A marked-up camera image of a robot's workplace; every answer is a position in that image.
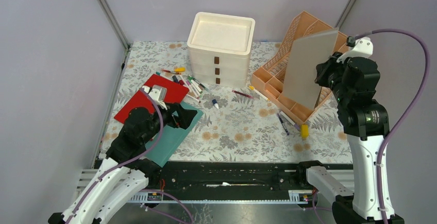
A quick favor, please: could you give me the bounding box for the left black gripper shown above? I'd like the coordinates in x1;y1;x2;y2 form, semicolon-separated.
141;99;197;143

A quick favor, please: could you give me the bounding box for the teal folder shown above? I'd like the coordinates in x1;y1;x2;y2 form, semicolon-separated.
145;101;204;167

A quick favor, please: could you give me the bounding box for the red folder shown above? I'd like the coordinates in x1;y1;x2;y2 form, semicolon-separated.
113;74;190;125

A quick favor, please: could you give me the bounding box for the beige folder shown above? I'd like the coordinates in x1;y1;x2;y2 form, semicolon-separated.
282;28;338;110

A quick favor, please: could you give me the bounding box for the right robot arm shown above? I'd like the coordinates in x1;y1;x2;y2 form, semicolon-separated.
295;52;404;223

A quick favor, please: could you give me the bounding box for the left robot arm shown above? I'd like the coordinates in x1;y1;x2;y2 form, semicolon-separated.
48;103;198;223

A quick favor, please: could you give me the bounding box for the green capped marker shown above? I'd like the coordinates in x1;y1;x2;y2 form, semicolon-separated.
188;75;210;93

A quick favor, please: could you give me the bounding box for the dark blue marker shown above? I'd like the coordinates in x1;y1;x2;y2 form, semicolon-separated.
172;75;179;83

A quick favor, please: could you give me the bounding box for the floral table mat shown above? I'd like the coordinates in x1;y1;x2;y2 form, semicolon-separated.
99;41;352;164

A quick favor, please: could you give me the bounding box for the dark red pen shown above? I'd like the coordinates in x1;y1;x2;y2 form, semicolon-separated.
232;90;254;99

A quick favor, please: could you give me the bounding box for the yellow eraser block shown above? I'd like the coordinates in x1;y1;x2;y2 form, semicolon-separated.
300;124;309;140

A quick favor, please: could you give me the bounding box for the orange plastic file rack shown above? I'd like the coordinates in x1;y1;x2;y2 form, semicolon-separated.
250;11;332;125

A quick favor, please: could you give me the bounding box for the purple capped white marker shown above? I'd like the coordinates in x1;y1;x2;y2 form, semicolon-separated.
280;111;300;131

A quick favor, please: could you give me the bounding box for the dark blue pen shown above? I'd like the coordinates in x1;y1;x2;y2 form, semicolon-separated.
276;113;290;136

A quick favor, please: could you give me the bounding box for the yellow capped white marker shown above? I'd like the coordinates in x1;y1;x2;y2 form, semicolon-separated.
248;85;269;101

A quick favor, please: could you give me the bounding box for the white three-drawer organizer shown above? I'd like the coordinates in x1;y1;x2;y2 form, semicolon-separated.
187;12;256;88

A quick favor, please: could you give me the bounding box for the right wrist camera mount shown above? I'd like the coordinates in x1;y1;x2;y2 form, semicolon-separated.
337;36;374;64

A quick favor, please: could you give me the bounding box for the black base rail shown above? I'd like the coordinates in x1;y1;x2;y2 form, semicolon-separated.
147;161;322;203

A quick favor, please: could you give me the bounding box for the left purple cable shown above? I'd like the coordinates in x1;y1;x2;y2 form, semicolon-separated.
63;88;195;224

